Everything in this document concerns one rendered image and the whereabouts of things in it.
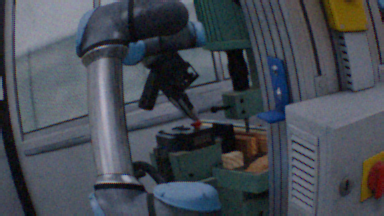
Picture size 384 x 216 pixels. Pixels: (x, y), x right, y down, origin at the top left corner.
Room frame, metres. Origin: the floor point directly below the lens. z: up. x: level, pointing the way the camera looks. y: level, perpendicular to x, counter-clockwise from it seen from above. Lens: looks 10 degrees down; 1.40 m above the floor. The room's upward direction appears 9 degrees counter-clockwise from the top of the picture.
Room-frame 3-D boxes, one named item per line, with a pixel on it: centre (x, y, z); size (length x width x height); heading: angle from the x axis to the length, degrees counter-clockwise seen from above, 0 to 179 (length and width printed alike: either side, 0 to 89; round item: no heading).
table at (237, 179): (2.07, -0.04, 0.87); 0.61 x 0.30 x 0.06; 29
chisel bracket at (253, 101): (2.12, -0.16, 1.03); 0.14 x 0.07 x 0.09; 119
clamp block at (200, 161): (2.03, 0.03, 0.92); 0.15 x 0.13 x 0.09; 29
